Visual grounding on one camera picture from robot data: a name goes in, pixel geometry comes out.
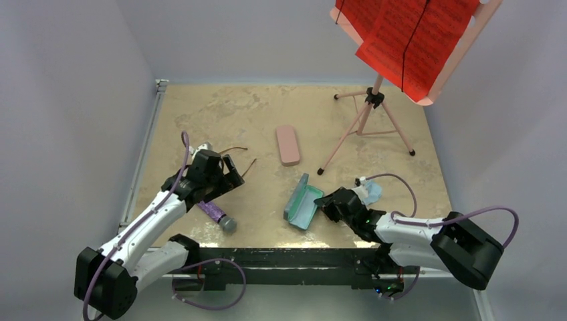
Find pink music stand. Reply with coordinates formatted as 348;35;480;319
317;1;501;175

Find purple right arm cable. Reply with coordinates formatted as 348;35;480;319
363;173;520;249

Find red sheet music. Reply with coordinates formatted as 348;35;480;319
335;0;480;102

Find aluminium frame rail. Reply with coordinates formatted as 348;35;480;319
82;79;170;321

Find pink glasses case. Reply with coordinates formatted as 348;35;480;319
275;125;301;167

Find crumpled light blue cloth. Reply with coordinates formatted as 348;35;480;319
363;181;382;205

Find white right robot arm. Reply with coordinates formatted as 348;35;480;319
314;188;505;290

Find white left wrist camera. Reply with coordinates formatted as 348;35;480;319
189;142;213;155

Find light blue cloth in case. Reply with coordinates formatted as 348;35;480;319
289;196;318;231

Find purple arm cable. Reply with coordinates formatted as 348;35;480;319
82;130;191;321
363;173;520;249

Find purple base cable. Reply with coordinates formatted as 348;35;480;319
171;259;247;312

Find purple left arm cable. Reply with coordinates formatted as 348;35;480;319
82;130;191;321

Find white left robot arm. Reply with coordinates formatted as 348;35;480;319
74;145;244;320

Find brown frame glasses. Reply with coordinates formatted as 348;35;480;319
220;146;258;178

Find grey glasses case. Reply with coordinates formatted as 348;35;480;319
283;173;324;231

